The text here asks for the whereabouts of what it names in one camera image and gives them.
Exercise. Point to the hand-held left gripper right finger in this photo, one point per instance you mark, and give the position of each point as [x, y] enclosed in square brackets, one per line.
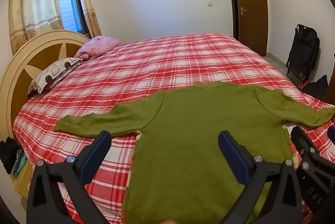
[233, 158]

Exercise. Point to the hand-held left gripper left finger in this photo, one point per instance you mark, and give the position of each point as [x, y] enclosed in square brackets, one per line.
[95, 156]

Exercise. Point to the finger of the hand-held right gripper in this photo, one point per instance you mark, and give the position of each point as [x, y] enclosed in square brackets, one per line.
[331, 133]
[303, 141]

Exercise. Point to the green knit sweater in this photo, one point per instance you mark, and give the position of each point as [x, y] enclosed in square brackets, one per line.
[196, 135]

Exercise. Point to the black clothes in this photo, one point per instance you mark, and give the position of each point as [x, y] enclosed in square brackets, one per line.
[9, 154]

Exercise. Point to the dark bag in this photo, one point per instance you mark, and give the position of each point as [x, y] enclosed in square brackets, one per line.
[318, 88]

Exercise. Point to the teal cloth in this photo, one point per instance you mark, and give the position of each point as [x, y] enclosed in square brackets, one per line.
[19, 163]

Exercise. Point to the wooden nightstand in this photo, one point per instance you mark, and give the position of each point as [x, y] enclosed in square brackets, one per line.
[23, 182]

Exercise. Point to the brown patterned white pillow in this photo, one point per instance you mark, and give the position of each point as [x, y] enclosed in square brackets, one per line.
[55, 72]

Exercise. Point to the pink pillow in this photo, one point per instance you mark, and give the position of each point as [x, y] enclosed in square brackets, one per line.
[100, 45]

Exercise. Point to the cream and brown headboard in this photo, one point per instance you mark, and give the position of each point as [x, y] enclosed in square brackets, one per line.
[39, 56]

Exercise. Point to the red plaid bed sheet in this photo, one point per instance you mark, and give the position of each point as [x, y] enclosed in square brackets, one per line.
[170, 62]

